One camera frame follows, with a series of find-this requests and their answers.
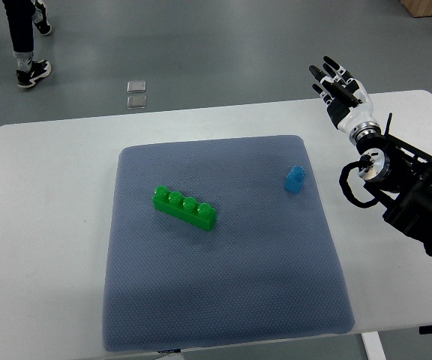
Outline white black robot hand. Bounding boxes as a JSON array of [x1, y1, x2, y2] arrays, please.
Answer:
[[309, 56, 380, 143]]

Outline blue toy block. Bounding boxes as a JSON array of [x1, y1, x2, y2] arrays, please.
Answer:
[[284, 166, 306, 194]]

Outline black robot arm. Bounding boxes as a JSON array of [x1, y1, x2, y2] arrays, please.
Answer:
[[339, 120, 432, 257]]

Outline green four-stud toy block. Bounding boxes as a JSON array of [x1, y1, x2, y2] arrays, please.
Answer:
[[152, 186, 217, 231]]

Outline wooden box corner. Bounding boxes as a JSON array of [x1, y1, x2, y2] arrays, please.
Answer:
[[400, 0, 432, 18]]

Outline blue-grey textured mat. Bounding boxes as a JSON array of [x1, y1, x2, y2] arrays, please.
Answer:
[[103, 135, 355, 352]]

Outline upper metal floor plate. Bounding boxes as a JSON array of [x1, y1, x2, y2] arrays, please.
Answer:
[[127, 80, 146, 94]]

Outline metal floor plate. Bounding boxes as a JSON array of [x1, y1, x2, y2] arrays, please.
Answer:
[[127, 95, 147, 110], [127, 80, 146, 94]]

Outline lower metal floor plate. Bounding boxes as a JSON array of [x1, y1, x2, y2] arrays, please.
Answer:
[[127, 95, 147, 110]]

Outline white table leg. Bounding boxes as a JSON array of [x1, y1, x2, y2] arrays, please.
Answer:
[[361, 331, 386, 360]]

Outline person legs black sneakers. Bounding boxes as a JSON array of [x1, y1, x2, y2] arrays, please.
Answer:
[[2, 0, 52, 89]]

